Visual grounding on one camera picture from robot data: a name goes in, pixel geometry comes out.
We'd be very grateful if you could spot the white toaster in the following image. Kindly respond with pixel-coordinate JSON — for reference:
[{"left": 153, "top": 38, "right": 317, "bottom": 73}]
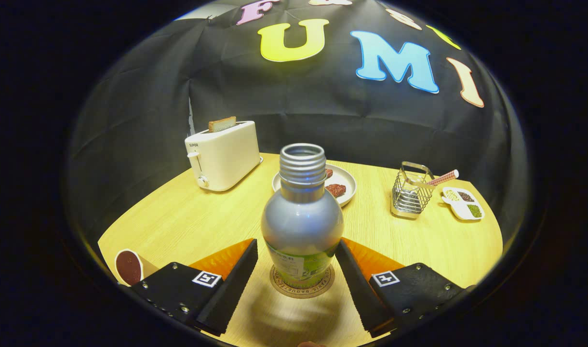
[{"left": 185, "top": 120, "right": 262, "bottom": 192}]

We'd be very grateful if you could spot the silver bottle green label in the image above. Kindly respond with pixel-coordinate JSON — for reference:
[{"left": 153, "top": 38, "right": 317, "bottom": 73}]
[{"left": 261, "top": 143, "right": 345, "bottom": 287}]

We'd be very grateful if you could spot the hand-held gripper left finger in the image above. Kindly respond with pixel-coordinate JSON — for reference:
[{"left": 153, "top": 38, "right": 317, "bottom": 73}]
[{"left": 130, "top": 238, "right": 259, "bottom": 337}]

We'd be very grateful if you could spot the wooden table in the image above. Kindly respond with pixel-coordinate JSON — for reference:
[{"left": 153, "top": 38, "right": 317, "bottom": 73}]
[{"left": 97, "top": 153, "right": 504, "bottom": 347}]

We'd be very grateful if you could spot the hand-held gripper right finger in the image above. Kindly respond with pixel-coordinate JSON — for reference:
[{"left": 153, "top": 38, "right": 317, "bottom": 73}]
[{"left": 335, "top": 238, "right": 473, "bottom": 338}]

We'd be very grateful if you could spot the beige cup wooden handle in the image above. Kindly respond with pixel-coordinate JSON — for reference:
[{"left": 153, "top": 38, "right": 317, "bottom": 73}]
[{"left": 115, "top": 249, "right": 160, "bottom": 287}]

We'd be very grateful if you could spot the round wooden coaster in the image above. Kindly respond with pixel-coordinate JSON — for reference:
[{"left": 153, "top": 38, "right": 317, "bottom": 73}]
[{"left": 269, "top": 263, "right": 335, "bottom": 299}]

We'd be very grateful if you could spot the white round plate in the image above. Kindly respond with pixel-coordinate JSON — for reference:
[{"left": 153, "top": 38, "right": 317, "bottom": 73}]
[{"left": 272, "top": 164, "right": 358, "bottom": 208}]

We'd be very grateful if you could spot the pink striped stick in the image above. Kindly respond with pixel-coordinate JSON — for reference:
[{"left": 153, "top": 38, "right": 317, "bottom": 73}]
[{"left": 427, "top": 169, "right": 460, "bottom": 187}]

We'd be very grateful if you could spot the white divided bean dish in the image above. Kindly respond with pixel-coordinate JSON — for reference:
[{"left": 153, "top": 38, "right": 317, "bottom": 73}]
[{"left": 441, "top": 187, "right": 485, "bottom": 221}]

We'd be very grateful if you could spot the toast slice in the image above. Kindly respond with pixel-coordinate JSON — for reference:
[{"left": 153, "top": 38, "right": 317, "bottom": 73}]
[{"left": 208, "top": 116, "right": 237, "bottom": 133}]

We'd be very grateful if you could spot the wire mesh holder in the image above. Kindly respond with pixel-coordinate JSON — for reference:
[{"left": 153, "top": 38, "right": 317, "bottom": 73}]
[{"left": 390, "top": 161, "right": 436, "bottom": 220}]

